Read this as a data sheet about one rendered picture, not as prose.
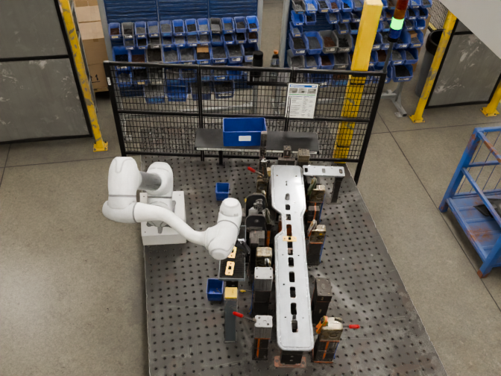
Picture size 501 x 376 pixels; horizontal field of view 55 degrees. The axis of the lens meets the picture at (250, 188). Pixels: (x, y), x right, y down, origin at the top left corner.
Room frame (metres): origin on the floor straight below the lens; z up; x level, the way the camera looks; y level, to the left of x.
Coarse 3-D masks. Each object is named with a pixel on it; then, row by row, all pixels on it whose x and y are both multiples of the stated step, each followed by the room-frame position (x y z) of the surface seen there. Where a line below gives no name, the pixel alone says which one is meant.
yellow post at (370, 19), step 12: (372, 0) 2.99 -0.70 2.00; (372, 12) 2.92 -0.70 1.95; (360, 24) 2.99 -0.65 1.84; (372, 24) 2.92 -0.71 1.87; (360, 36) 2.93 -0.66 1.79; (372, 36) 2.92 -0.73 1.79; (360, 48) 2.92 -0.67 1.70; (360, 60) 2.92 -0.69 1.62; (348, 84) 2.97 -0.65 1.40; (360, 84) 2.92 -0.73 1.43; (348, 96) 2.92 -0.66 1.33; (360, 96) 2.92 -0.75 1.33; (348, 132) 2.92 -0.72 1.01; (348, 144) 2.92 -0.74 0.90; (336, 156) 2.92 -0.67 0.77
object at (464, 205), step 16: (480, 128) 3.14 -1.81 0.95; (496, 128) 3.16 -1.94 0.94; (464, 160) 3.10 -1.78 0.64; (496, 160) 3.21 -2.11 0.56; (448, 192) 3.12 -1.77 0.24; (464, 192) 3.18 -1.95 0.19; (480, 192) 2.80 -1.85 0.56; (496, 192) 3.22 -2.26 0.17; (464, 208) 3.00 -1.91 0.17; (480, 208) 2.98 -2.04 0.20; (496, 208) 2.84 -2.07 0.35; (464, 224) 2.79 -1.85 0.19; (480, 224) 2.83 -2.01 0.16; (496, 224) 2.84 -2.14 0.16; (480, 240) 2.65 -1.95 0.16; (496, 240) 2.65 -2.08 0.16; (480, 256) 2.48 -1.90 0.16; (496, 256) 2.38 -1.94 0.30; (480, 272) 2.40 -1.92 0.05
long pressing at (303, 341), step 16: (272, 176) 2.40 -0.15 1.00; (288, 176) 2.42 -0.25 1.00; (272, 192) 2.25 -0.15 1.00; (304, 192) 2.27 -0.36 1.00; (272, 208) 2.12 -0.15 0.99; (304, 208) 2.13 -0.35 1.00; (288, 224) 1.99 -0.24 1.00; (304, 240) 1.86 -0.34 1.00; (288, 256) 1.74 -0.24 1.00; (304, 256) 1.75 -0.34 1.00; (288, 272) 1.62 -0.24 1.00; (304, 272) 1.63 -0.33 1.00; (288, 288) 1.52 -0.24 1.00; (304, 288) 1.52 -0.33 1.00; (288, 304) 1.41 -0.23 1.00; (304, 304) 1.42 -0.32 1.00; (288, 320) 1.32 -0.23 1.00; (304, 320) 1.32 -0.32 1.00; (288, 336) 1.23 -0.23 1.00; (304, 336) 1.23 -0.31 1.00
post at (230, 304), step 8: (224, 296) 1.35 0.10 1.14; (224, 304) 1.33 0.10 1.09; (232, 304) 1.33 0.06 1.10; (224, 312) 1.35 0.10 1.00; (232, 312) 1.34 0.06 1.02; (224, 320) 1.35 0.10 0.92; (232, 320) 1.34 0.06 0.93; (224, 328) 1.35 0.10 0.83; (232, 328) 1.34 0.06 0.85; (224, 336) 1.35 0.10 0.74; (232, 336) 1.34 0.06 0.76
